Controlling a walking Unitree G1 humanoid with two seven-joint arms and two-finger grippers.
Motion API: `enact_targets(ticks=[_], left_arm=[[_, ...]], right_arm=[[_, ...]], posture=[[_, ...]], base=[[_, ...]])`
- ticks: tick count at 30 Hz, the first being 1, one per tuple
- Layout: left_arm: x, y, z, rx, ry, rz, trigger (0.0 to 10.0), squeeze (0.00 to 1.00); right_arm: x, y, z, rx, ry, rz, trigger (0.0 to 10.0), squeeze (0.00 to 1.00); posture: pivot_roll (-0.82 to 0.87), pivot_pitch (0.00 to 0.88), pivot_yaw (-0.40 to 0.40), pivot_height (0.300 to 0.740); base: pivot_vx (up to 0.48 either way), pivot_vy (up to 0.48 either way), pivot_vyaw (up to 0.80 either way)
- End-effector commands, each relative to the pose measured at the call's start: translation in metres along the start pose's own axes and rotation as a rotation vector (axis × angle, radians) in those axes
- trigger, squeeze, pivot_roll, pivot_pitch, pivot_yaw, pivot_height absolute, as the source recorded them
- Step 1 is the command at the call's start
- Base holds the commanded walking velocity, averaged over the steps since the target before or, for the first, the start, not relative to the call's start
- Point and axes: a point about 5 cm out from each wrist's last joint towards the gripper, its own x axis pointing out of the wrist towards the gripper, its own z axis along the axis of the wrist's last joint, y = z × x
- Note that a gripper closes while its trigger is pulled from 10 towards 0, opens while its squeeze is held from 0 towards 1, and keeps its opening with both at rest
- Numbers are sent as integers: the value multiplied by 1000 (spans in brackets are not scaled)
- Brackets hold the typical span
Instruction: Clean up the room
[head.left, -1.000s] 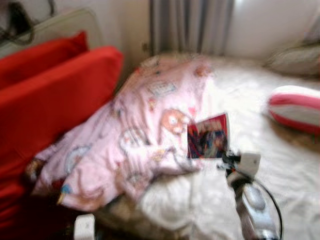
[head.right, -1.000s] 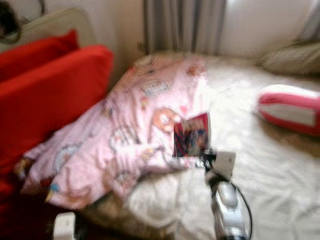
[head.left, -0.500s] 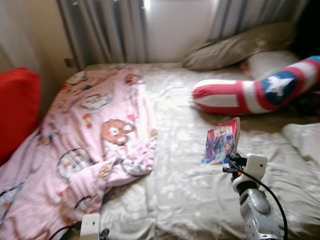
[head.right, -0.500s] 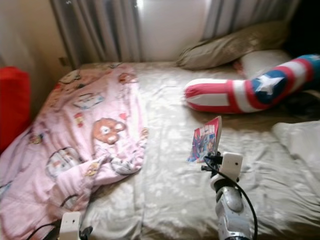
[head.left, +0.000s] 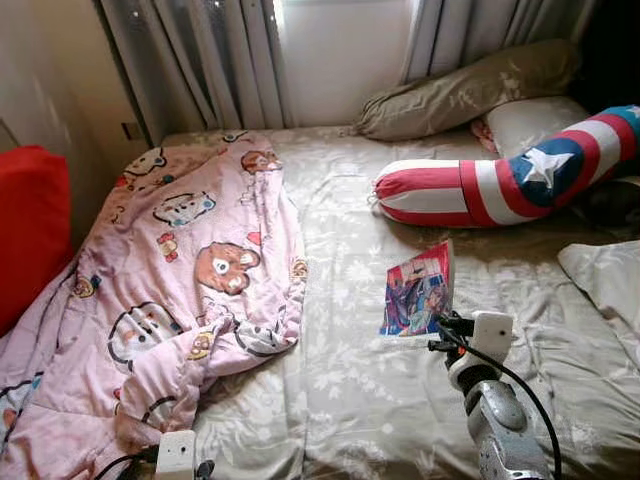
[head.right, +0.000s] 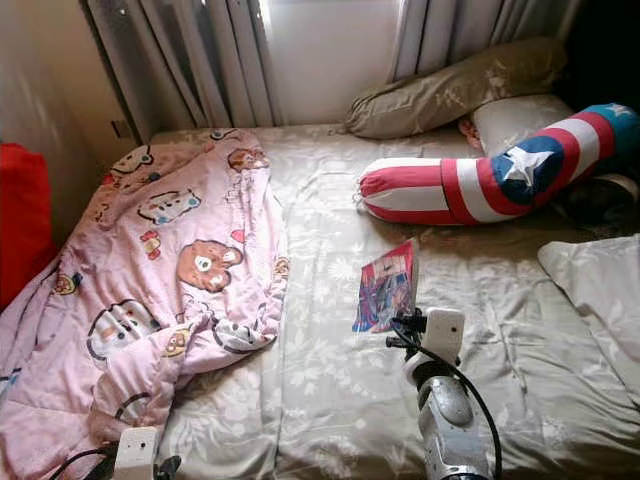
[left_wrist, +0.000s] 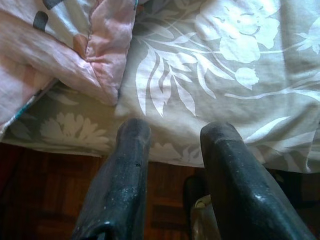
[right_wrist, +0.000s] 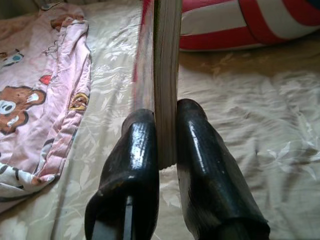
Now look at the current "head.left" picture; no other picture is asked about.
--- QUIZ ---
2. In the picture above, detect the beige floral bed sheet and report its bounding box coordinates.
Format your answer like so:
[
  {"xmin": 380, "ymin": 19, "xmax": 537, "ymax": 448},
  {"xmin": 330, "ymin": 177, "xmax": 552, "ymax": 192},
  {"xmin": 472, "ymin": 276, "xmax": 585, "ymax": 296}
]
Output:
[{"xmin": 160, "ymin": 125, "xmax": 640, "ymax": 480}]

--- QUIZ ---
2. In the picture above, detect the colourful picture book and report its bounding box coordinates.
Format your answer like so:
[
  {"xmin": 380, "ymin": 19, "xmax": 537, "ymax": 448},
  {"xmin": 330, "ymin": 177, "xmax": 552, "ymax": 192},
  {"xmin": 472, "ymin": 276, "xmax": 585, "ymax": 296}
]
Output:
[{"xmin": 380, "ymin": 238, "xmax": 456, "ymax": 338}]

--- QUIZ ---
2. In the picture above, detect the dark round object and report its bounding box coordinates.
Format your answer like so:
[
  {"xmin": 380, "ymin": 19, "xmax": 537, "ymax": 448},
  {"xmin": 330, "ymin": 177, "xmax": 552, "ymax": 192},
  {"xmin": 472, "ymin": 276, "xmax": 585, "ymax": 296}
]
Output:
[{"xmin": 580, "ymin": 178, "xmax": 640, "ymax": 236}]

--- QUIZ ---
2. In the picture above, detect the large red pillow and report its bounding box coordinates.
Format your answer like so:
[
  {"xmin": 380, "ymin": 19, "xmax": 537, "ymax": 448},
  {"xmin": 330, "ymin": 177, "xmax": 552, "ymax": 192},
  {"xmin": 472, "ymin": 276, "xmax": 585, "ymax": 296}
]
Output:
[{"xmin": 0, "ymin": 145, "xmax": 73, "ymax": 336}]

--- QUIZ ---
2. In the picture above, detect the small white pillow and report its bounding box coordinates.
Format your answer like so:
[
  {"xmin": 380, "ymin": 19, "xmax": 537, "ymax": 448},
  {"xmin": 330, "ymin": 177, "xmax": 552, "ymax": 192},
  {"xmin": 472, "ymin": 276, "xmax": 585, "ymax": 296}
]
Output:
[{"xmin": 485, "ymin": 95, "xmax": 591, "ymax": 159}]

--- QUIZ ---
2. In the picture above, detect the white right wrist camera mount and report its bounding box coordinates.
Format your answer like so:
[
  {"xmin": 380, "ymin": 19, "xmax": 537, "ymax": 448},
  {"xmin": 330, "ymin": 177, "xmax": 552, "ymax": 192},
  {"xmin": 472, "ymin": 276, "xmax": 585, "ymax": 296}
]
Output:
[{"xmin": 448, "ymin": 311, "xmax": 514, "ymax": 393}]

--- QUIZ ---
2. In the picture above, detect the olive floral pillow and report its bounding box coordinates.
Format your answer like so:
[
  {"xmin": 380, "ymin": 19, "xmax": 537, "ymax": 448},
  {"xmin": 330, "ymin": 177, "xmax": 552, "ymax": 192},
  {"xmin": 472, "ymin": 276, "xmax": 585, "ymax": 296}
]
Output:
[{"xmin": 352, "ymin": 40, "xmax": 583, "ymax": 141}]

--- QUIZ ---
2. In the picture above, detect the grey curtain beside wall outlet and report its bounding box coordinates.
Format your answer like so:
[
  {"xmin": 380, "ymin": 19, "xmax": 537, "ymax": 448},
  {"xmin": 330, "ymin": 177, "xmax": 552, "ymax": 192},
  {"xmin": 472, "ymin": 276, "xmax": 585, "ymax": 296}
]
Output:
[{"xmin": 98, "ymin": 0, "xmax": 293, "ymax": 146}]

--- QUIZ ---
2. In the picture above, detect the pink cartoon print blanket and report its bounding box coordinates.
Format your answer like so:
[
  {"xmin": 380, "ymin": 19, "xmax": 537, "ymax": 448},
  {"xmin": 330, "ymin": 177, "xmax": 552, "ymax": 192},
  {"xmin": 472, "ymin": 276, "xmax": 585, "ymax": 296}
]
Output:
[{"xmin": 0, "ymin": 130, "xmax": 309, "ymax": 480}]

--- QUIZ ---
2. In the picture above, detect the white satin pillow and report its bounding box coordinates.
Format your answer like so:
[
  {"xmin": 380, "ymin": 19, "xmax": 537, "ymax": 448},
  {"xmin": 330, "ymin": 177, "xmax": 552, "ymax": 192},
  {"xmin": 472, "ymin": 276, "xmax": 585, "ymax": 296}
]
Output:
[{"xmin": 557, "ymin": 240, "xmax": 640, "ymax": 336}]

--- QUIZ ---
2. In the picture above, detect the small pink object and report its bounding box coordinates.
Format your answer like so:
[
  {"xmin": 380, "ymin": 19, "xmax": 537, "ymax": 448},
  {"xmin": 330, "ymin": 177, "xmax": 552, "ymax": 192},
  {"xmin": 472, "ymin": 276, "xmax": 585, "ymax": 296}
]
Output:
[{"xmin": 470, "ymin": 118, "xmax": 496, "ymax": 151}]

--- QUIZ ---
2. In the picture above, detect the grey curtain beside headboard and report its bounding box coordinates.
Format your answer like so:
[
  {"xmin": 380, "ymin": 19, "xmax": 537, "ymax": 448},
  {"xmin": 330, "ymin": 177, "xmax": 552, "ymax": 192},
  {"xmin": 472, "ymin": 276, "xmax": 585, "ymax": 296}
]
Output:
[{"xmin": 400, "ymin": 0, "xmax": 599, "ymax": 86}]

